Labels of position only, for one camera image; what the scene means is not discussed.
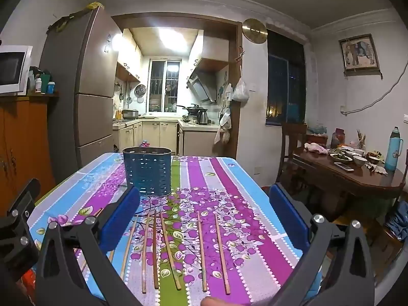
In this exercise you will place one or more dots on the wooden dining chair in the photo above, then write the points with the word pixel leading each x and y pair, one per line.
pixel 290 140

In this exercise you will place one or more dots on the pink cloth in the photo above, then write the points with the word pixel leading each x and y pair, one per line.
pixel 315 148

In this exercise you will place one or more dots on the floral striped tablecloth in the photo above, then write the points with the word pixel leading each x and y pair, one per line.
pixel 204 181

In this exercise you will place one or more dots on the orange wooden cabinet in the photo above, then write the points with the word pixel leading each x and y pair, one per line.
pixel 22 153

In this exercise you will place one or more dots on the yellow green cloth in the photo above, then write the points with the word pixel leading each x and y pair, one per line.
pixel 79 12

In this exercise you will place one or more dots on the white pill bottle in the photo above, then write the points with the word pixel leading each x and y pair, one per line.
pixel 38 85

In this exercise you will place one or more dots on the hanging kitchen bags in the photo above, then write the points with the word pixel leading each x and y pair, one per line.
pixel 224 124

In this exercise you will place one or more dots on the dark window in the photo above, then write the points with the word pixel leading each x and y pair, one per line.
pixel 285 79

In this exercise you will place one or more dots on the barred kitchen window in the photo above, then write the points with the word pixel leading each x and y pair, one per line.
pixel 164 84

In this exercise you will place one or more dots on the steel kettle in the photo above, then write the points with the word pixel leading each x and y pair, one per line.
pixel 202 117

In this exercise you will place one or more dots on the smartphone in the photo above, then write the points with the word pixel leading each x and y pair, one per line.
pixel 343 167

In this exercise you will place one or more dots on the wooden chopstick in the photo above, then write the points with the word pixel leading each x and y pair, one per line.
pixel 146 251
pixel 201 251
pixel 222 255
pixel 170 251
pixel 129 247
pixel 111 255

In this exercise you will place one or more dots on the white plastic bag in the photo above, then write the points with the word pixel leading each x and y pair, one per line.
pixel 240 91

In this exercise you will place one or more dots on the dark wooden dining table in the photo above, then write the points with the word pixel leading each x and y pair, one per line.
pixel 353 181

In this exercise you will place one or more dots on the beige kitchen cabinets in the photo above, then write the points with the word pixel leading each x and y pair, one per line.
pixel 153 137

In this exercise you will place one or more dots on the steel range hood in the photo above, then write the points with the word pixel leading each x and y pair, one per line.
pixel 201 84

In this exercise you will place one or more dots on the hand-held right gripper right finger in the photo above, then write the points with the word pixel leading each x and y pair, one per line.
pixel 288 218

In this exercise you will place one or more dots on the silver refrigerator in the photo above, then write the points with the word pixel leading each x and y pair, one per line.
pixel 86 79

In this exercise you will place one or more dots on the plate of greens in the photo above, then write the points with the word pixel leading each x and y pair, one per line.
pixel 341 157

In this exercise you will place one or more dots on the blue cloth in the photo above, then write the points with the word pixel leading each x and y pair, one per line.
pixel 397 223

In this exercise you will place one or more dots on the blue lidded jar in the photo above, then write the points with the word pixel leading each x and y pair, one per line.
pixel 51 88

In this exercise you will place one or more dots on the white microwave oven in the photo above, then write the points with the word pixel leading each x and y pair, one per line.
pixel 12 68

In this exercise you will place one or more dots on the glass jar with red contents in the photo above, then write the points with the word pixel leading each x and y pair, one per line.
pixel 338 139

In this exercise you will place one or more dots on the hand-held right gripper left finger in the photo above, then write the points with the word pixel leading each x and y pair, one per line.
pixel 121 220

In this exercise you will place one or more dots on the white bowl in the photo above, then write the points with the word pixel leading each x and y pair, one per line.
pixel 360 161

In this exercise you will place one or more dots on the chopstick jar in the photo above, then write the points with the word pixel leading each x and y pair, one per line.
pixel 361 140

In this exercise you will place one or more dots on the blue thermos bottle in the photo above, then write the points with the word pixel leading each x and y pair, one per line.
pixel 393 151

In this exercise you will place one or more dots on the green box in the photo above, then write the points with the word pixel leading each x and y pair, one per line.
pixel 45 79

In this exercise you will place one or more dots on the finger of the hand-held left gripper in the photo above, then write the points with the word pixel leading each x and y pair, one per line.
pixel 19 226

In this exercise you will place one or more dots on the black wok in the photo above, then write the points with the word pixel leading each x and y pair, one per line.
pixel 191 109

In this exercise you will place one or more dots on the person's right hand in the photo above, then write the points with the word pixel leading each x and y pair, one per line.
pixel 214 302

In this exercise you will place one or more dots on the blue perforated utensil holder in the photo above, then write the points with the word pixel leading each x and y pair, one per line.
pixel 147 172

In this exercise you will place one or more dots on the framed elephant picture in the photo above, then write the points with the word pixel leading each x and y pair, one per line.
pixel 360 52

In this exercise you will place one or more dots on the ceiling light panel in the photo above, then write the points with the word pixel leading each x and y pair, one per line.
pixel 172 40

